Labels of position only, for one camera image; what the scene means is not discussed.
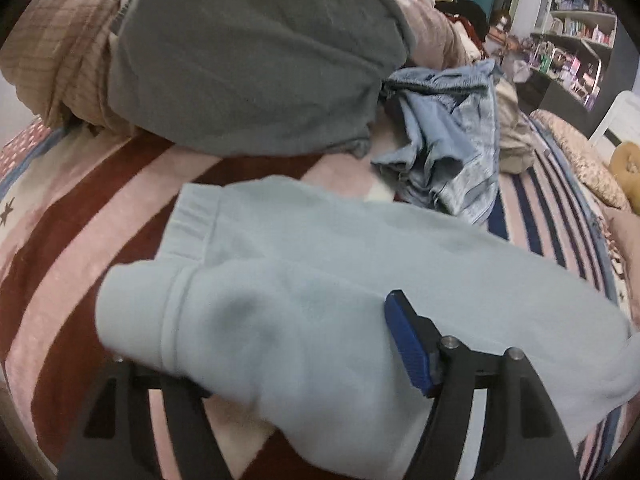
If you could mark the beige cloth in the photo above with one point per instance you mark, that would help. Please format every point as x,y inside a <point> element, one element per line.
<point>512,130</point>

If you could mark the brown plush toy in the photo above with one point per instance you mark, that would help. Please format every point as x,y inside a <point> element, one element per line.
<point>626,165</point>

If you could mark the dark desk with clutter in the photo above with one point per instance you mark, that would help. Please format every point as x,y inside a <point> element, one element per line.
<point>560,70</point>

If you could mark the plaid beige quilt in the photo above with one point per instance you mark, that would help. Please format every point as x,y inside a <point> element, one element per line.
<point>65,55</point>

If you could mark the light blue sweatshirt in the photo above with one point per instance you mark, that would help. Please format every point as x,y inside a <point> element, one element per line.
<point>310,280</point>

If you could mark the striped blanket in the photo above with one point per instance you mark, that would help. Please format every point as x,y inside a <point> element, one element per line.
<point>75,240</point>

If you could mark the grey garment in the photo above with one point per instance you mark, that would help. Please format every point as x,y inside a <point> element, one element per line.
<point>260,55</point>

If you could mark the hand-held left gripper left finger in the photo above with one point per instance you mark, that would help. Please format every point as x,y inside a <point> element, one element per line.
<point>172,400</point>

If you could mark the floral pillow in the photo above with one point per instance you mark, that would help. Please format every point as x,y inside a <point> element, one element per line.
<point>580,155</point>

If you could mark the white chair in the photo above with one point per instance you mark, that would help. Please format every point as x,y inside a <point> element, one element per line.
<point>617,117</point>

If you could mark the pink fleece blanket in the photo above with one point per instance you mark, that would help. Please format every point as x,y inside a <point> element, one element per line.
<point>430,25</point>

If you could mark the blue denim garment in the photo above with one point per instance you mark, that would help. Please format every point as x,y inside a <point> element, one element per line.
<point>445,145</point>

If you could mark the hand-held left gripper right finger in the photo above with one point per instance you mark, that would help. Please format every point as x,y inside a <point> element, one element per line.
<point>413,344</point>

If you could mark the bookshelf with books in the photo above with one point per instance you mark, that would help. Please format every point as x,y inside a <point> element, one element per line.
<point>580,10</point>

